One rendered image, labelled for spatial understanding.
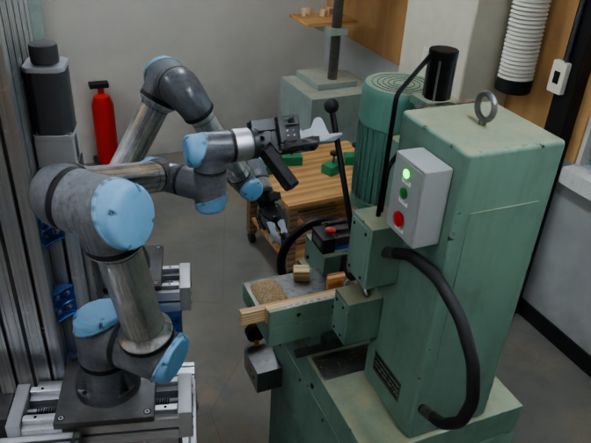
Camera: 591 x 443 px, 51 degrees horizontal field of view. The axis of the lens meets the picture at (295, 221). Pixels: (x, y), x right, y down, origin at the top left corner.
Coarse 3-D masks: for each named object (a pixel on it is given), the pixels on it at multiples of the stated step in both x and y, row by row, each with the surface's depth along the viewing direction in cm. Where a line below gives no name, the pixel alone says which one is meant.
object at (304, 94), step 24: (336, 0) 356; (312, 24) 363; (336, 24) 363; (336, 48) 370; (312, 72) 391; (336, 72) 378; (288, 96) 387; (312, 96) 365; (336, 96) 367; (360, 96) 374; (312, 120) 367
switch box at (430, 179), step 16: (400, 160) 114; (416, 160) 111; (432, 160) 112; (400, 176) 115; (416, 176) 110; (432, 176) 108; (448, 176) 109; (416, 192) 110; (432, 192) 110; (448, 192) 112; (400, 208) 116; (416, 208) 111; (432, 208) 112; (416, 224) 113; (432, 224) 114; (416, 240) 114; (432, 240) 116
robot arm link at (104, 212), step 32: (64, 192) 104; (96, 192) 102; (128, 192) 103; (64, 224) 105; (96, 224) 102; (128, 224) 104; (96, 256) 108; (128, 256) 109; (128, 288) 116; (128, 320) 122; (160, 320) 128; (128, 352) 128; (160, 352) 129
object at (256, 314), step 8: (304, 296) 163; (264, 304) 159; (272, 304) 159; (240, 312) 156; (248, 312) 156; (256, 312) 157; (264, 312) 158; (240, 320) 158; (248, 320) 157; (256, 320) 158; (264, 320) 160
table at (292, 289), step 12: (300, 264) 188; (276, 276) 177; (288, 276) 177; (312, 276) 178; (324, 276) 178; (288, 288) 172; (300, 288) 172; (312, 288) 173; (324, 288) 173; (252, 300) 167; (264, 324) 160; (288, 324) 159; (300, 324) 160; (312, 324) 162; (324, 324) 164; (264, 336) 162; (276, 336) 159; (288, 336) 161; (300, 336) 163
